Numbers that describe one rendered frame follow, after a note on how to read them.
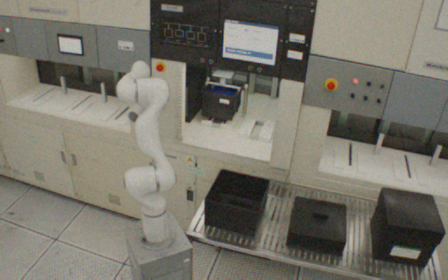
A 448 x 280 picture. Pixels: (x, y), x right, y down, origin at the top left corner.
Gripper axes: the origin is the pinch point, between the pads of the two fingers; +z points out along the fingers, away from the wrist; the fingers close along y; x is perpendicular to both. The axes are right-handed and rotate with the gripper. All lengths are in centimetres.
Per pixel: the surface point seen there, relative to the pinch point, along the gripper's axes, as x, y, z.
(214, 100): -13.3, 26.0, 28.0
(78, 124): -38, -67, 3
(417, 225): -19, 149, -45
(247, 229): -40, 69, -50
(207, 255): -120, 37, -7
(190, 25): 41.9, 18.0, 2.5
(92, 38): 28, -46, 2
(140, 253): -44, 25, -80
